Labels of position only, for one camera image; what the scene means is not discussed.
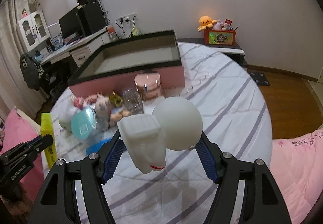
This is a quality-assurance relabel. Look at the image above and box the beige curtain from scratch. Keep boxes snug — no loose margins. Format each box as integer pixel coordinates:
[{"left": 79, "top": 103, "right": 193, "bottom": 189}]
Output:
[{"left": 0, "top": 0, "right": 46, "bottom": 119}]

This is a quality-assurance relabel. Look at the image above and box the yellow snack bag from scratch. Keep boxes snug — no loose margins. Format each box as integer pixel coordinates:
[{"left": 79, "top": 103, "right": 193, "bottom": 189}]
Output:
[{"left": 131, "top": 27, "right": 140, "bottom": 37}]

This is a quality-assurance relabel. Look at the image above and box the white wall socket strip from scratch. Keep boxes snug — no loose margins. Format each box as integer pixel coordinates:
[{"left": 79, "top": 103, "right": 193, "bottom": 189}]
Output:
[{"left": 119, "top": 13, "right": 138, "bottom": 22}]

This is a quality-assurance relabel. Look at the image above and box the black white low cabinet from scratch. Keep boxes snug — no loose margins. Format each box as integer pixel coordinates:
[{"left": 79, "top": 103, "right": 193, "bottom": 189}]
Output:
[{"left": 178, "top": 38, "right": 248, "bottom": 70}]

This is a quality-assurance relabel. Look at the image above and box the black computer monitor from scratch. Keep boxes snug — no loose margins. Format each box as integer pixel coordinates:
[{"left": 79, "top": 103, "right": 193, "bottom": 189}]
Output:
[{"left": 59, "top": 7, "right": 84, "bottom": 38}]

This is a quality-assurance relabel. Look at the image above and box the black computer tower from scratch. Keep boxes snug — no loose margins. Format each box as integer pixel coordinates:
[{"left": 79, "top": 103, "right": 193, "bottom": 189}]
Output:
[{"left": 77, "top": 2, "right": 106, "bottom": 36}]

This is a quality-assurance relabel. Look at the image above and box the white glass door cabinet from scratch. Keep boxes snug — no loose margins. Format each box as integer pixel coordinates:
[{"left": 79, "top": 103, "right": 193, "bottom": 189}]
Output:
[{"left": 18, "top": 9, "right": 50, "bottom": 52}]

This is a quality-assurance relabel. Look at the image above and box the orange octopus plush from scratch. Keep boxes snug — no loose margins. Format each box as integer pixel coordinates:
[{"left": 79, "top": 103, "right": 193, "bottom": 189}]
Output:
[{"left": 198, "top": 15, "right": 217, "bottom": 32}]

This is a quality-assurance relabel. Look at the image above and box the white desk with drawers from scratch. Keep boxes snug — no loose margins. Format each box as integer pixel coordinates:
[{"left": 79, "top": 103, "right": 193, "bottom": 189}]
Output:
[{"left": 40, "top": 27, "right": 110, "bottom": 67}]

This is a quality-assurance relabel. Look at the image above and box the red picture storage box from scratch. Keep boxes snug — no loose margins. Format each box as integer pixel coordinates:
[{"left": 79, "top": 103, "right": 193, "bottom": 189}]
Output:
[{"left": 204, "top": 29, "right": 236, "bottom": 46}]

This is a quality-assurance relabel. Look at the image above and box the white striped bed sheet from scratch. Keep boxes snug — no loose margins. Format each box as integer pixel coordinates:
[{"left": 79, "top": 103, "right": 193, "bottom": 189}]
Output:
[{"left": 41, "top": 42, "right": 273, "bottom": 224}]

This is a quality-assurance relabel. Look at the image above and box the rose gold round jar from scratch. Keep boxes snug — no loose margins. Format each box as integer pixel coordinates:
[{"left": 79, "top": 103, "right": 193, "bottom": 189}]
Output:
[{"left": 134, "top": 72, "right": 163, "bottom": 101}]

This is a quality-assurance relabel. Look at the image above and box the pig doll blue dress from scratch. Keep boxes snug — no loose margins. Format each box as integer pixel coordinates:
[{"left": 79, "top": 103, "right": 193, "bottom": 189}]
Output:
[{"left": 108, "top": 92, "right": 132, "bottom": 127}]

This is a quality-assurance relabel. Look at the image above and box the pink quilt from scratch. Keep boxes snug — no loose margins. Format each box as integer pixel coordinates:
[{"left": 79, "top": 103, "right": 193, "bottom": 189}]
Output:
[{"left": 270, "top": 129, "right": 322, "bottom": 223}]

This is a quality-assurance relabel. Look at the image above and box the pink black storage tray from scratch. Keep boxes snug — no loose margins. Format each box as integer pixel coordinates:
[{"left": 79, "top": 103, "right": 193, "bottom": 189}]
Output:
[{"left": 68, "top": 30, "right": 185, "bottom": 97}]

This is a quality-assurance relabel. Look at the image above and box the yellow highlighter marker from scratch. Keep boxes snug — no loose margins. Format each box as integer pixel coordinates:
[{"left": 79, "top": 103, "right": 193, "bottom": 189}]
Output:
[{"left": 41, "top": 112, "right": 57, "bottom": 169}]

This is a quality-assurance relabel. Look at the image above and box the pink pillow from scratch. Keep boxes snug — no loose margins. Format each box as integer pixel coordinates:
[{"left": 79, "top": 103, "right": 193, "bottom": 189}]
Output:
[{"left": 0, "top": 108, "right": 45, "bottom": 202}]

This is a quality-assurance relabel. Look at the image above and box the black jacket on chair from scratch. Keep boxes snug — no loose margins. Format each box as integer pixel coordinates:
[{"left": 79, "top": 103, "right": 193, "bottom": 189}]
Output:
[{"left": 19, "top": 53, "right": 45, "bottom": 90}]

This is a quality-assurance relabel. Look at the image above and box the clear glass cup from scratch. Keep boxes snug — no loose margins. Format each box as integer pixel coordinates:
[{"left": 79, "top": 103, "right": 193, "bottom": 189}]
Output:
[{"left": 122, "top": 87, "right": 144, "bottom": 114}]

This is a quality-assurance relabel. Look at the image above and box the blue plastic case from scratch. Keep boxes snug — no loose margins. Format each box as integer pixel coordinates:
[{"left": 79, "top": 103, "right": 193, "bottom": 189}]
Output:
[{"left": 86, "top": 138, "right": 111, "bottom": 155}]

